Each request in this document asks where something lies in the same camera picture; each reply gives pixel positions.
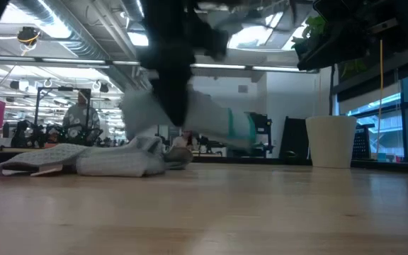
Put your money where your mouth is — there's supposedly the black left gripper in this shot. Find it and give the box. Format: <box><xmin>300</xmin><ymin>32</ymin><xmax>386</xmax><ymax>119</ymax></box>
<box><xmin>138</xmin><ymin>0</ymin><xmax>230</xmax><ymax>128</ymax></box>

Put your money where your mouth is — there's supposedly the light blue microfiber towel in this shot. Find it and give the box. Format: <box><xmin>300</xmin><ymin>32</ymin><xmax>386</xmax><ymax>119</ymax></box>
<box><xmin>120</xmin><ymin>88</ymin><xmax>259</xmax><ymax>149</ymax></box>

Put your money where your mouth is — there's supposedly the grey waffle-weave towel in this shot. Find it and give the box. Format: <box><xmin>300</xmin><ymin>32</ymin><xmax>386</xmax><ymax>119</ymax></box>
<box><xmin>0</xmin><ymin>135</ymin><xmax>194</xmax><ymax>178</ymax></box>

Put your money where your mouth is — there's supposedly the seated person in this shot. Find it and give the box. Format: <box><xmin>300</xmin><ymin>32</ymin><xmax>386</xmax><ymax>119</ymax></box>
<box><xmin>171</xmin><ymin>130</ymin><xmax>195</xmax><ymax>148</ymax></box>

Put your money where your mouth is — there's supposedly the standing person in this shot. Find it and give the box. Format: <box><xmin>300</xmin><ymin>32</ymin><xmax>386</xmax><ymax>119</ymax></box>
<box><xmin>61</xmin><ymin>90</ymin><xmax>102</xmax><ymax>143</ymax></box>

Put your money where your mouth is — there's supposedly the green plant in white pot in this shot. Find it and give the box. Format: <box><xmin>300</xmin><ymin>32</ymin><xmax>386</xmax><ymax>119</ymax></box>
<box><xmin>291</xmin><ymin>16</ymin><xmax>370</xmax><ymax>169</ymax></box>

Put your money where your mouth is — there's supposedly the black perforated panel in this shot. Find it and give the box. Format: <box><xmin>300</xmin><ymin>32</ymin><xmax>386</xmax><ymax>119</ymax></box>
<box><xmin>355</xmin><ymin>123</ymin><xmax>375</xmax><ymax>160</ymax></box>

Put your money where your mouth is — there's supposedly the black aluminium table frame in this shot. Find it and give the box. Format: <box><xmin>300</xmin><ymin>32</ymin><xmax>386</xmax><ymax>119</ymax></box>
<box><xmin>0</xmin><ymin>148</ymin><xmax>408</xmax><ymax>175</ymax></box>

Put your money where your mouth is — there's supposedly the black robot station frame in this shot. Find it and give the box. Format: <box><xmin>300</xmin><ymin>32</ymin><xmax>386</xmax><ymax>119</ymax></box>
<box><xmin>33</xmin><ymin>86</ymin><xmax>92</xmax><ymax>138</ymax></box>

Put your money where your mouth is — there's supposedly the ceiling cable reel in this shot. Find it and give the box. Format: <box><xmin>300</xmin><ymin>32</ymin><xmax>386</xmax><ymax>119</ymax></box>
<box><xmin>16</xmin><ymin>25</ymin><xmax>42</xmax><ymax>47</ymax></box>

